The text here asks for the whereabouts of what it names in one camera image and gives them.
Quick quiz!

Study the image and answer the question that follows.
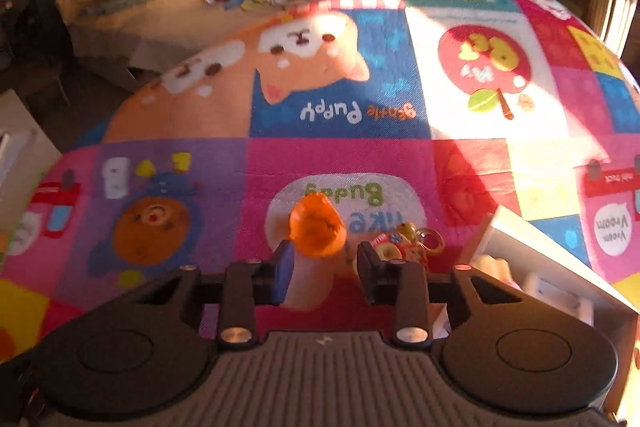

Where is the pink cardboard box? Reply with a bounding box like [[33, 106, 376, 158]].
[[434, 206, 640, 423]]

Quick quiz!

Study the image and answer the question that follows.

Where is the orange capped toy figure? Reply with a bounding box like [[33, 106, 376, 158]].
[[280, 193, 352, 311]]

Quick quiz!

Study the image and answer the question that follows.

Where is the white packet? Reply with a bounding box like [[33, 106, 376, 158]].
[[519, 271, 597, 325]]

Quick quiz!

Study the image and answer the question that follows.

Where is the colourful keychain charm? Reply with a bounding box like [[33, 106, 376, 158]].
[[367, 221, 447, 270]]

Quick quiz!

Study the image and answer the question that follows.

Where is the white furniture panel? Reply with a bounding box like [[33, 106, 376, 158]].
[[0, 88, 63, 210]]

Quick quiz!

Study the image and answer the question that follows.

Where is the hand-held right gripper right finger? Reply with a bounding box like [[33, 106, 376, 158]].
[[356, 241, 526, 351]]

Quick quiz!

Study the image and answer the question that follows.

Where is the colourful printed play mat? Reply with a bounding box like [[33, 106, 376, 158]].
[[0, 0, 640, 360]]

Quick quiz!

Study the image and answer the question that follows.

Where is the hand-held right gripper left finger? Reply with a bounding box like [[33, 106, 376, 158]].
[[120, 241, 297, 351]]

